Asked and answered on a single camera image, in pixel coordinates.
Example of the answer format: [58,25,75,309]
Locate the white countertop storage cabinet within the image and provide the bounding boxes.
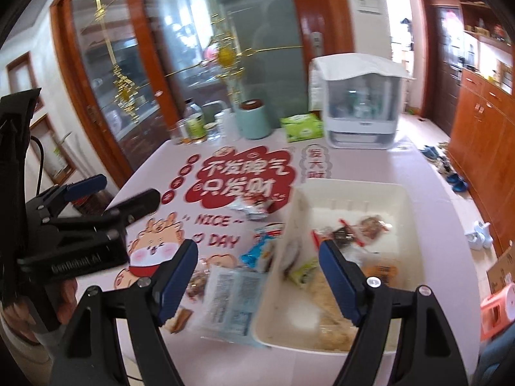
[309,53,416,151]

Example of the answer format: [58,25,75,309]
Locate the green tissue box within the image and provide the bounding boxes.
[279,113,325,143]

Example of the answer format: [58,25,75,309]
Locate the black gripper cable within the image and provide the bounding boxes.
[27,134,46,194]

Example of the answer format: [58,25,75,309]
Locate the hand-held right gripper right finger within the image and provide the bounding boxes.
[319,239,469,386]

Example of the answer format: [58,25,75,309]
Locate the dark packet with yellow label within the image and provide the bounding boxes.
[314,227,363,251]

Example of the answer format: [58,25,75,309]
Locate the glossy wooden door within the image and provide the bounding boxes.
[287,0,355,103]

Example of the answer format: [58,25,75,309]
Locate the wooden wall cabinet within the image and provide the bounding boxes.
[446,0,515,252]

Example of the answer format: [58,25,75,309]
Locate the cardboard box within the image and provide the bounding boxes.
[486,241,515,291]

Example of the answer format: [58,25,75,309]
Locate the teal canister with brown lid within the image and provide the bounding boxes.
[234,100,275,141]

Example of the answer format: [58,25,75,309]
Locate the large light blue packet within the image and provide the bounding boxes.
[201,267,267,347]

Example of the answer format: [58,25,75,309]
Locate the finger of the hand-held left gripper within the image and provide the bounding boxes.
[102,188,162,229]
[37,174,108,215]

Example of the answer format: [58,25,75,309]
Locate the pink plastic stool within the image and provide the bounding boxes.
[481,283,515,341]

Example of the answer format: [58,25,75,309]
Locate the person's left forearm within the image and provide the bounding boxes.
[0,330,65,386]

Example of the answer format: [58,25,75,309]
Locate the clear plastic bottle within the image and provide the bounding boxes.
[184,100,204,123]

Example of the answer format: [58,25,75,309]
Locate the dark entry door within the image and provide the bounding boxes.
[420,0,464,130]

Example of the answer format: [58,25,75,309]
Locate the crumpled silver white packet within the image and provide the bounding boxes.
[227,192,283,223]

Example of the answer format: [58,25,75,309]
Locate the person's left hand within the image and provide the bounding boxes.
[0,278,80,345]

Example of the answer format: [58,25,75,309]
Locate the small blue snack packet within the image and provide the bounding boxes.
[240,233,279,271]

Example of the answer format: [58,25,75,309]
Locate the white squeeze bottle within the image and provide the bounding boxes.
[201,100,239,140]

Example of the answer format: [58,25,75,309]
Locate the glass door with gold ornament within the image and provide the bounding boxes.
[50,0,307,188]

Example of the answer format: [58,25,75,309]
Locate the clear puff packet green corner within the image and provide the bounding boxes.
[284,259,323,289]

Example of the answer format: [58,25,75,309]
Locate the white shoe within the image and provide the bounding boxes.
[471,221,492,240]
[467,233,494,251]

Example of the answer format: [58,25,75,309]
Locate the wooden framed window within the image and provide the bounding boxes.
[29,113,78,186]

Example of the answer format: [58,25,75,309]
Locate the clear bottle green label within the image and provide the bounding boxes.
[187,113,208,143]

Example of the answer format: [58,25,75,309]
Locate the brown nut snack packet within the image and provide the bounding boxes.
[185,267,212,300]

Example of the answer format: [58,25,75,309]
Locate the blue chair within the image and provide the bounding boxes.
[475,330,515,386]

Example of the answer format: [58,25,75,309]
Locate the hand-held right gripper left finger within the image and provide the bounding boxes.
[50,239,200,386]

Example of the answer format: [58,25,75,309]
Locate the white plastic bin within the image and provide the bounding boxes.
[253,179,427,355]

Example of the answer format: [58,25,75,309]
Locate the bread packet with orange label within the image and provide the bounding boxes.
[362,263,404,287]

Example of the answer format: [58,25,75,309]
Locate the pink printed tablecloth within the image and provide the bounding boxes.
[115,129,483,372]

